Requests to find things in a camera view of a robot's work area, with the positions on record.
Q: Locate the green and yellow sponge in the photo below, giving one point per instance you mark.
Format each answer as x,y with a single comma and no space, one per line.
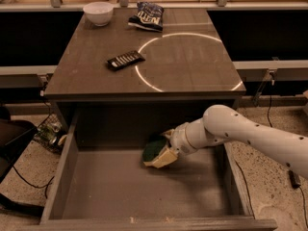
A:
153,147

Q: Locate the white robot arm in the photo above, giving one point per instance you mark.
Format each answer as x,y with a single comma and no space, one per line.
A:
219,125

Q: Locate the open grey top drawer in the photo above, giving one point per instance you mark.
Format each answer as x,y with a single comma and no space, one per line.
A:
101,184

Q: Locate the black chocolate bar wrapper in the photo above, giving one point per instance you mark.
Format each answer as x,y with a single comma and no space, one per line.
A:
124,60

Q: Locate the blue chip bag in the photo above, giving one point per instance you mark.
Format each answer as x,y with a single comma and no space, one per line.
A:
148,17

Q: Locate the white bowl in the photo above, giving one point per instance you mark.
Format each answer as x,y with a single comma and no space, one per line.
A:
99,13

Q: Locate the black chair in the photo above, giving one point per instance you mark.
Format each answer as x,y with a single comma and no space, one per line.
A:
15,135

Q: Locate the wire basket with cans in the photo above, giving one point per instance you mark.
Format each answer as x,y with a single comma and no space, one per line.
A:
51,134

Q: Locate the black power adapter with cable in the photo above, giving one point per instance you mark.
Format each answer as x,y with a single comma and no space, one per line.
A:
294,178

